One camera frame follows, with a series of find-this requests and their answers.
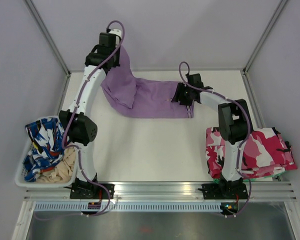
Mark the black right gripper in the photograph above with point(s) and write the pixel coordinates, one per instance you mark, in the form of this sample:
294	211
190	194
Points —
180	88

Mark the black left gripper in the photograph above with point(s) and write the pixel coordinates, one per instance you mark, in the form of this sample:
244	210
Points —
116	63

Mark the purple trousers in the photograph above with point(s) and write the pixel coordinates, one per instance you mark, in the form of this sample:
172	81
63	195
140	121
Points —
136	97

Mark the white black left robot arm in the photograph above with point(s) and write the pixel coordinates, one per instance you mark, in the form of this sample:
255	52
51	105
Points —
80	129

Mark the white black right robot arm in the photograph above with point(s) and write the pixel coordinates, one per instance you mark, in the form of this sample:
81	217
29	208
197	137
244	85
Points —
234	124

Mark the pink camouflage folded trousers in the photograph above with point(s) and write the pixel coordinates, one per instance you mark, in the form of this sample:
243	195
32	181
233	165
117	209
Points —
265	154

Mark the blue white patterned garment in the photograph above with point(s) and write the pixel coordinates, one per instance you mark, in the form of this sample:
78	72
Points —
46	135

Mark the beige garment in basket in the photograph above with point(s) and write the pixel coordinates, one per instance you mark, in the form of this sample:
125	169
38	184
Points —
63	171

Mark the white plastic laundry basket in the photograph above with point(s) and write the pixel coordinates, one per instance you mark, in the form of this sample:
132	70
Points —
20	173

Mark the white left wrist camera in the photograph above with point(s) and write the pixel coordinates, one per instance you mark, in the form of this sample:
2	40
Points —
116	32

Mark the aluminium frame rail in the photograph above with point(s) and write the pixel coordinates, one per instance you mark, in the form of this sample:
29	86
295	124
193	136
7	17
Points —
261	191

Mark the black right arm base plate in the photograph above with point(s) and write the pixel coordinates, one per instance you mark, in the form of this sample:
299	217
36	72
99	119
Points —
214	191

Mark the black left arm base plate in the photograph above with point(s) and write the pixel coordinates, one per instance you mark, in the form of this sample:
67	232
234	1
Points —
88	191

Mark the white slotted cable duct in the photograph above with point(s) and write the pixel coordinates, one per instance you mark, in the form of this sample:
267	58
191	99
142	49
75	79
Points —
76	206

